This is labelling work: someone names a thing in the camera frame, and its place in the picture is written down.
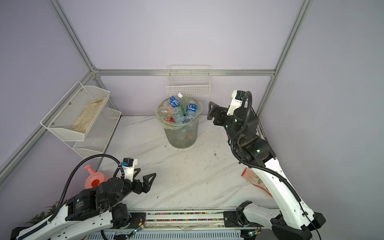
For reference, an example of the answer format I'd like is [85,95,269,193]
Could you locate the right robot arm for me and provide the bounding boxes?
[207,91,326,240]

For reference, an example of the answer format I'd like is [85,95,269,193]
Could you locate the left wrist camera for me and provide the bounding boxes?
[121,158,138,182]

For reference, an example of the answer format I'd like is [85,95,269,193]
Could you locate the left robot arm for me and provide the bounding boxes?
[11,154,157,240]

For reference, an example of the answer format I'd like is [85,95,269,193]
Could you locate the pink watering can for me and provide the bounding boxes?
[83,165,108,189]

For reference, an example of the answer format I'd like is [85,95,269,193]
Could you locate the white mesh two-tier shelf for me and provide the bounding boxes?
[41,82,121,159]

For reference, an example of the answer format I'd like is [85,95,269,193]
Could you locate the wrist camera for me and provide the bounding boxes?
[121,158,138,182]
[227,90,246,116]

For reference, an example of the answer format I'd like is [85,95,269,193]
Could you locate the white wire wall basket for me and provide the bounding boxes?
[166,65,211,97]

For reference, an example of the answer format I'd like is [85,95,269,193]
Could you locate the blue label bottle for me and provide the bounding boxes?
[171,107,186,124]
[167,93,184,108]
[186,102,198,122]

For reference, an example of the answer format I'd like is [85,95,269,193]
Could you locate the red coated glove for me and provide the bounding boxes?
[242,168,272,197]

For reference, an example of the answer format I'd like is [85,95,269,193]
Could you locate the grey mesh waste bin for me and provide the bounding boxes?
[162,123,199,149]

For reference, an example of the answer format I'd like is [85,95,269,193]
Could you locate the potted green plant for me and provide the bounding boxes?
[28,202,59,226]

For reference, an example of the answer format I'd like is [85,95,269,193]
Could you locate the green soda bottle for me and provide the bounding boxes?
[179,104,186,116]

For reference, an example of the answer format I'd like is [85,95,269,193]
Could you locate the beige cloth in shelf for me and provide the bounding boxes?
[70,98,106,134]

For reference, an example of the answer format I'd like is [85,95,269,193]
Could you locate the green plastic bin liner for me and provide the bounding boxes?
[156,97,203,130]

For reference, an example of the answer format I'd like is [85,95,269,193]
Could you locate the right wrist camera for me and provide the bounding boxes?
[227,90,246,116]

